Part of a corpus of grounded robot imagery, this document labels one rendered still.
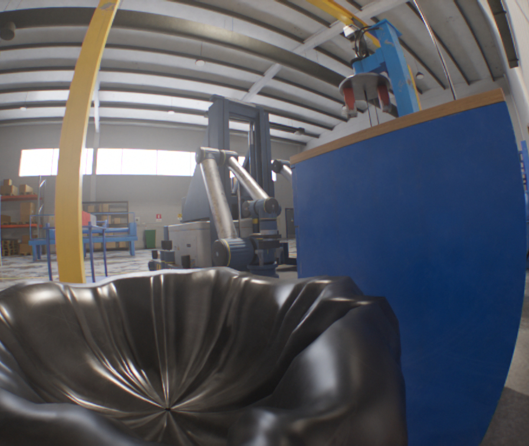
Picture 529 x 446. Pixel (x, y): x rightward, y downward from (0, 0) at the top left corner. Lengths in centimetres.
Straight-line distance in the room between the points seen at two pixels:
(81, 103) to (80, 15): 517
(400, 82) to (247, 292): 244
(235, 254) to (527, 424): 181
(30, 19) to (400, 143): 730
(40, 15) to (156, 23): 291
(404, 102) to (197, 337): 243
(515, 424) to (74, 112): 268
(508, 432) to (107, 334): 120
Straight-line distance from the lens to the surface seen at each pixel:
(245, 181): 197
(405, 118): 54
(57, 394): 39
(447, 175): 48
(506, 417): 121
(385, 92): 294
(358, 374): 15
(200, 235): 259
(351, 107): 283
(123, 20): 681
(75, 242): 170
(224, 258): 168
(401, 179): 52
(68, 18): 703
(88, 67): 207
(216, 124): 258
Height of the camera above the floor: 74
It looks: 1 degrees up
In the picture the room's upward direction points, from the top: 3 degrees counter-clockwise
